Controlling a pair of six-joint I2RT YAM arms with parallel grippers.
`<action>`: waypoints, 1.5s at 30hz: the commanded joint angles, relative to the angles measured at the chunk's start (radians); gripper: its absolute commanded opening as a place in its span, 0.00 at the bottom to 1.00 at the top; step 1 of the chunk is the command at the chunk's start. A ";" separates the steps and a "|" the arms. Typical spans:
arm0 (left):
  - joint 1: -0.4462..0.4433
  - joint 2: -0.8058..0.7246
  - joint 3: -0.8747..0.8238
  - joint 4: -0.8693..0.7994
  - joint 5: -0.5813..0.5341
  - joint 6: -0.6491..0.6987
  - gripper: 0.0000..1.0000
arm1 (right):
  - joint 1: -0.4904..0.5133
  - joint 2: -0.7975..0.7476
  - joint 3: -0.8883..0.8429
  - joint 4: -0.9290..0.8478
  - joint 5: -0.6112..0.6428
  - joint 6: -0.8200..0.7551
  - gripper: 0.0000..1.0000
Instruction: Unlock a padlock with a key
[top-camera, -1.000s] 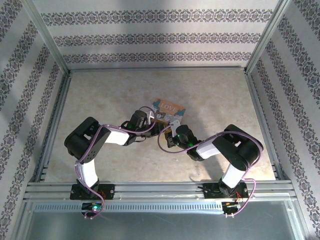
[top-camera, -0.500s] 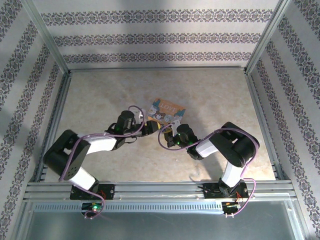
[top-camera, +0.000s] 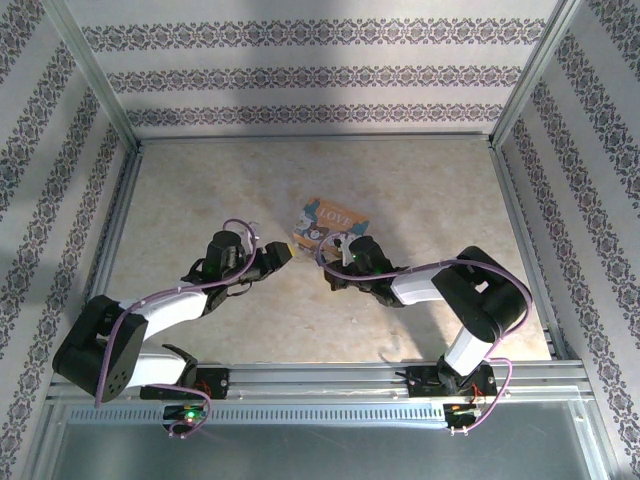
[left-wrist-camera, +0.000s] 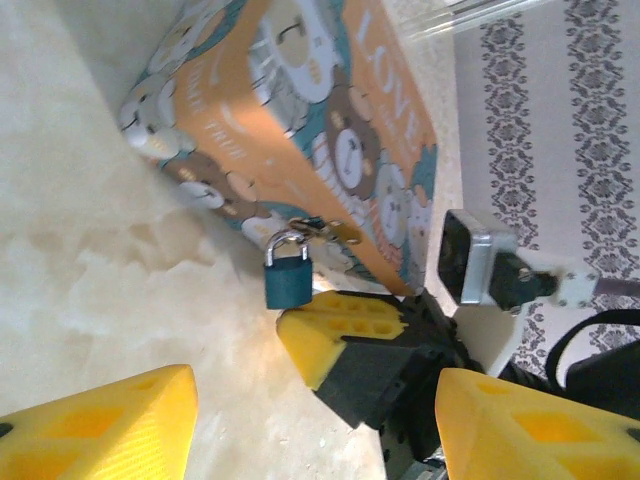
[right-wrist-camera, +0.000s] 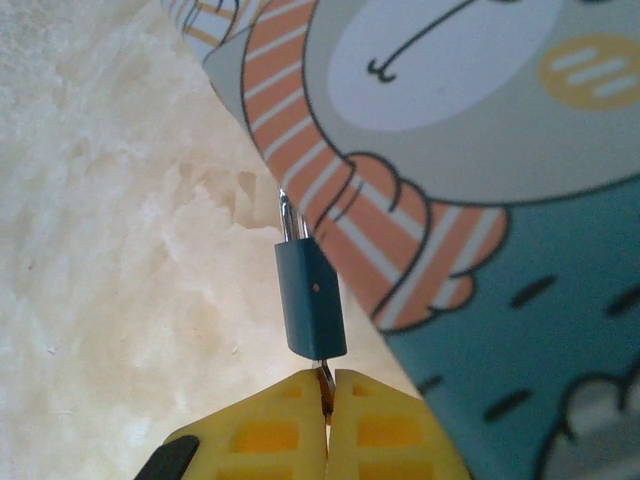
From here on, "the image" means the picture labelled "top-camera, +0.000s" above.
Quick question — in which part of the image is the orange LOVE bear tin box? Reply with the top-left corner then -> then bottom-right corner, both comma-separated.
291,196 -> 372,252

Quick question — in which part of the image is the grey metal sheet panel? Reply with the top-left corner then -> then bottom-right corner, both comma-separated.
29,399 -> 619,480

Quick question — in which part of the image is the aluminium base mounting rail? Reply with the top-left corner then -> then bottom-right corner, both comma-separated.
47,363 -> 594,401

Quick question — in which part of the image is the aluminium table end rail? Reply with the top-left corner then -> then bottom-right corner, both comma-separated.
134,130 -> 496,146

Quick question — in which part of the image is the aluminium table side rail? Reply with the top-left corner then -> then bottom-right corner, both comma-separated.
487,142 -> 576,361
69,142 -> 146,366

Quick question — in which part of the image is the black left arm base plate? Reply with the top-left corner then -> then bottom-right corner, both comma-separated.
139,367 -> 231,401

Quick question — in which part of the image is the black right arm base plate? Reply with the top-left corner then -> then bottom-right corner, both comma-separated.
405,365 -> 497,400

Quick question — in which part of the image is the grey slotted cable duct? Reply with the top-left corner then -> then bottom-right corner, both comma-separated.
67,405 -> 449,425

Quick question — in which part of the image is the aluminium frame post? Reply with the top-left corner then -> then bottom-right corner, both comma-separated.
492,0 -> 584,146
47,0 -> 141,146

